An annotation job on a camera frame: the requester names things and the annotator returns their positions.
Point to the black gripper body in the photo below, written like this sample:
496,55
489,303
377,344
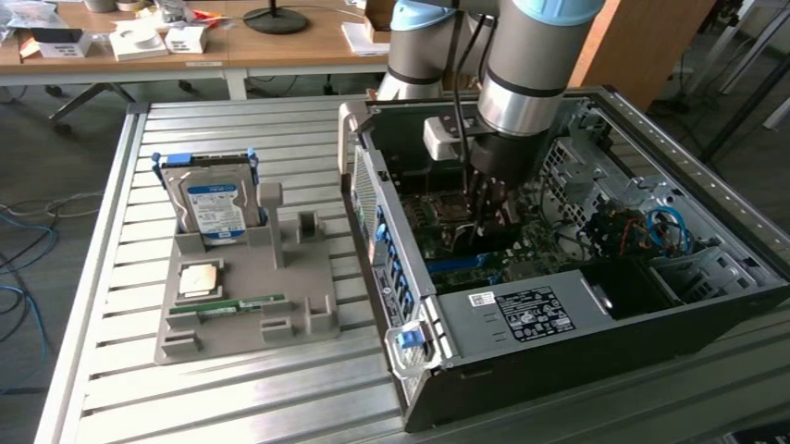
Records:
509,157

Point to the black Nvidia graphics card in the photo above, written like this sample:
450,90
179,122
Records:
494,240

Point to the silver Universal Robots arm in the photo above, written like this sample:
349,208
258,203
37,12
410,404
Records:
532,69

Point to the CPU socket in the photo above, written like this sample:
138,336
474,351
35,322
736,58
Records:
448,208

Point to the green motherboard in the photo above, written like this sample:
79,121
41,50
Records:
537,245

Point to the metal disk bay cage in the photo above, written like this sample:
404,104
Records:
577,180

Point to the blue expansion slot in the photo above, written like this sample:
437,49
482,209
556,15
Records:
457,265

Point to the grey power supply unit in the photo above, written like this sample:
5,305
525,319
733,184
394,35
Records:
488,319

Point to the blue case latch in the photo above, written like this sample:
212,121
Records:
410,337

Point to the wooden cabinet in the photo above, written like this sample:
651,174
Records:
636,41

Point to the white paper stack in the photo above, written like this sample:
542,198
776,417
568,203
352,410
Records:
365,41

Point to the black open PC case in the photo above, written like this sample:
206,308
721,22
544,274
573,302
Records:
556,370

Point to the brown cardboard box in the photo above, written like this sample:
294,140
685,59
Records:
378,18

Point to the hard disk in blue caddy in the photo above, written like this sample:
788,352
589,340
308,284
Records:
213,208

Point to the green RAM stick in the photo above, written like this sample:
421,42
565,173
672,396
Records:
236,306

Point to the grey parts rack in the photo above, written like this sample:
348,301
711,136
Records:
248,333

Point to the black round lamp base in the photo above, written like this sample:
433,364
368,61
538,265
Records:
274,20

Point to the CPU chip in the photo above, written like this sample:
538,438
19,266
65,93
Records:
198,279

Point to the small white carton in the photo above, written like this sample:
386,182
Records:
186,40

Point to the white tape roll box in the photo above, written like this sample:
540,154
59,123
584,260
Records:
139,41

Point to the wooden desk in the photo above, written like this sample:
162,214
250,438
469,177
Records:
93,65

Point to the grey cup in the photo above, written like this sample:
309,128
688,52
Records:
101,5

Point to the white box with black lid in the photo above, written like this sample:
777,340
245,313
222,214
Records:
62,44

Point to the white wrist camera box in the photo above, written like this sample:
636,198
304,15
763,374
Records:
441,139

